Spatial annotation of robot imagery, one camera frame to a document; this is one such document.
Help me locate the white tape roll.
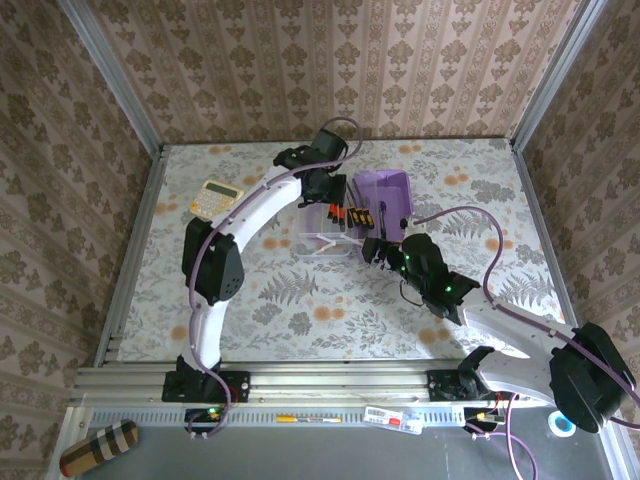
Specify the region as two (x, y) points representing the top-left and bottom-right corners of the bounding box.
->
(546, 410), (577, 439)

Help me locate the aluminium table side rail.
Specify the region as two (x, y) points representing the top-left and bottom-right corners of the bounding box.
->
(93, 143), (166, 369)
(509, 139), (591, 364)

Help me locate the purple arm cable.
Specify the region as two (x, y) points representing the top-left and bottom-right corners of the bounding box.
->
(189, 116), (364, 416)
(409, 206), (640, 480)

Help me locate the aluminium frame post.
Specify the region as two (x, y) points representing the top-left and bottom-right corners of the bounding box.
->
(508, 0), (610, 152)
(55, 0), (165, 154)

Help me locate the aluminium table front rail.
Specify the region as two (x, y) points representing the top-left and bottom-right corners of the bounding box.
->
(69, 362), (616, 407)

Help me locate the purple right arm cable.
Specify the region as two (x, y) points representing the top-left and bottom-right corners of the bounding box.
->
(409, 206), (640, 480)

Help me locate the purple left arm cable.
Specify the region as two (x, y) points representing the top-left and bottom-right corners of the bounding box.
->
(189, 116), (364, 416)

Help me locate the beige calculator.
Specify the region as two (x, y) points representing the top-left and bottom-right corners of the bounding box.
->
(191, 178), (246, 219)

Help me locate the slotted grey cable duct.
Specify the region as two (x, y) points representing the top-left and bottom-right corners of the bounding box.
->
(87, 405), (469, 429)

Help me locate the barcode label card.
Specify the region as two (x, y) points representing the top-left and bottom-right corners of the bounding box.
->
(363, 403), (405, 429)

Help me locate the striped fabric pouch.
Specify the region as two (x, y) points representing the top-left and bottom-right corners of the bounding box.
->
(58, 418), (141, 477)

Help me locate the purple tool box base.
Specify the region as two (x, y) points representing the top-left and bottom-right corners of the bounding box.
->
(351, 169), (415, 262)

